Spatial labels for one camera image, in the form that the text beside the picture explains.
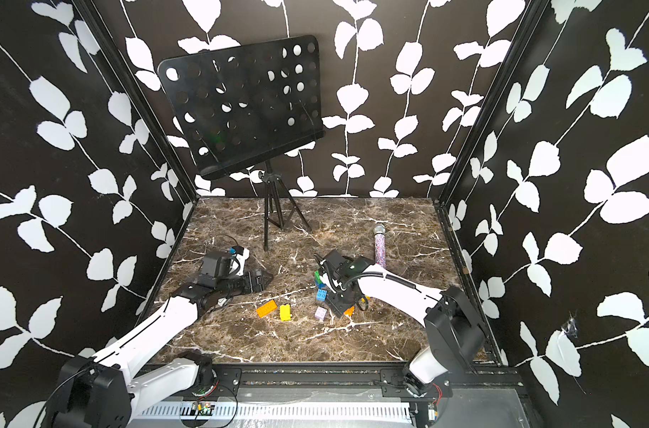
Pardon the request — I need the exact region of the black front mounting rail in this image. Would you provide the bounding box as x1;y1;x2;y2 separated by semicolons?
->
141;363;523;399

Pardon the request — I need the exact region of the lilac square lego brick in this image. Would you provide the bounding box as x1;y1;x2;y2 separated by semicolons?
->
315;307;327;321

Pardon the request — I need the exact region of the white slotted cable duct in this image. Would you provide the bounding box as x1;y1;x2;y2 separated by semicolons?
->
136;401;412;424

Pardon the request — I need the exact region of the purple glitter microphone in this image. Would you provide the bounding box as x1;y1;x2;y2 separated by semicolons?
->
374;223;386;269

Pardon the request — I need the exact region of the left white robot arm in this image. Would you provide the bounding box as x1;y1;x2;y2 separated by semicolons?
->
34;246;274;427

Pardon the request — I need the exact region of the yellow lego brick left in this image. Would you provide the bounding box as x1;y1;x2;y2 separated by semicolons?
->
279;304;292;322

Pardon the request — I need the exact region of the cyan square lego brick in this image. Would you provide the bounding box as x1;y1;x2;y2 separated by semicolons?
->
315;289;327;301

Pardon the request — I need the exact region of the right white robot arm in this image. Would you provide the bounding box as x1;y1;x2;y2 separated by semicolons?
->
315;250;486;398

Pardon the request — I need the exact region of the black perforated music stand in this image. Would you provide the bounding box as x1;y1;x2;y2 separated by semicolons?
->
157;35;325;229

